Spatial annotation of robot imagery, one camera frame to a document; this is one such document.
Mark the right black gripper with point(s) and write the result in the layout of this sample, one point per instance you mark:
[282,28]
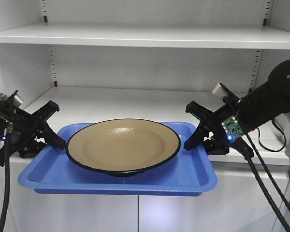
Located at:
[212,125]

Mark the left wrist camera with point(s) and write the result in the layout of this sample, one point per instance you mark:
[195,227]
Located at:
[13,99]

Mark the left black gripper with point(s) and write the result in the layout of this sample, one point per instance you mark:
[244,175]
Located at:
[26,133]

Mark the white shelf cabinet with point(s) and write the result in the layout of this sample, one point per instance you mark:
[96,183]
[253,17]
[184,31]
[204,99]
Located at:
[105,59]

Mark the tan plate with black rim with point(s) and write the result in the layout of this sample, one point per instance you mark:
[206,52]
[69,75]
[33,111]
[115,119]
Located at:
[123,147]

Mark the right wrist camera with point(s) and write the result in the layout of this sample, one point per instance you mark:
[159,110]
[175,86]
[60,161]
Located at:
[220,91]

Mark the blue plastic tray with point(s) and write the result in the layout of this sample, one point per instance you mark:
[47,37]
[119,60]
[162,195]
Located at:
[189,173]

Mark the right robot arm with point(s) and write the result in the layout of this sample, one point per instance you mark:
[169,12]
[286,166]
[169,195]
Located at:
[251,111]

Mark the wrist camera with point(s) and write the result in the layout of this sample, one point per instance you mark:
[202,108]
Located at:
[220,91]
[13,99]

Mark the green circuit board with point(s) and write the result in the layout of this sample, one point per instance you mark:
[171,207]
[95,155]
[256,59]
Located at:
[232,128]

